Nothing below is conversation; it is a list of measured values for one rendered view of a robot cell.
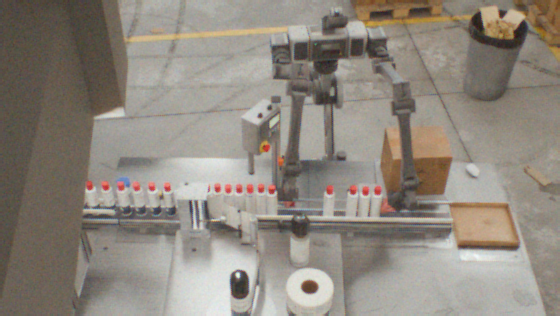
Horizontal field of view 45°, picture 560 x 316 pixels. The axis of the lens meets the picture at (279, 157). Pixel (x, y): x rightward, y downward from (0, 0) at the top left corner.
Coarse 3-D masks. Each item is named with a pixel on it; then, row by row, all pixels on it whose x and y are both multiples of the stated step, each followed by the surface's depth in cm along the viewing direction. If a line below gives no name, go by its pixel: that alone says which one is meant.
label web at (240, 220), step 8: (208, 200) 326; (216, 200) 323; (216, 208) 326; (224, 208) 323; (232, 208) 320; (216, 216) 331; (232, 216) 324; (240, 216) 318; (248, 216) 317; (232, 224) 328; (240, 224) 322; (248, 224) 321; (240, 232) 325; (248, 232) 325
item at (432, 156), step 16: (416, 128) 352; (432, 128) 352; (384, 144) 356; (416, 144) 342; (432, 144) 342; (448, 144) 342; (384, 160) 357; (400, 160) 336; (416, 160) 336; (432, 160) 337; (448, 160) 337; (384, 176) 359; (432, 176) 344; (448, 176) 345; (416, 192) 352; (432, 192) 352
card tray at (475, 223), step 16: (464, 208) 349; (480, 208) 349; (496, 208) 349; (464, 224) 341; (480, 224) 341; (496, 224) 341; (512, 224) 340; (464, 240) 329; (480, 240) 329; (496, 240) 332; (512, 240) 332
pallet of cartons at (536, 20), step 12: (516, 0) 657; (528, 0) 639; (540, 0) 622; (552, 0) 603; (528, 12) 636; (540, 12) 624; (552, 12) 604; (540, 24) 631; (552, 24) 607; (552, 36) 601
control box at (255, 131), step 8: (264, 104) 309; (248, 112) 305; (256, 112) 305; (264, 112) 305; (272, 112) 305; (248, 120) 301; (256, 120) 301; (264, 120) 302; (248, 128) 304; (256, 128) 300; (264, 128) 304; (248, 136) 307; (256, 136) 304; (264, 136) 307; (272, 136) 313; (248, 144) 311; (256, 144) 307; (256, 152) 310
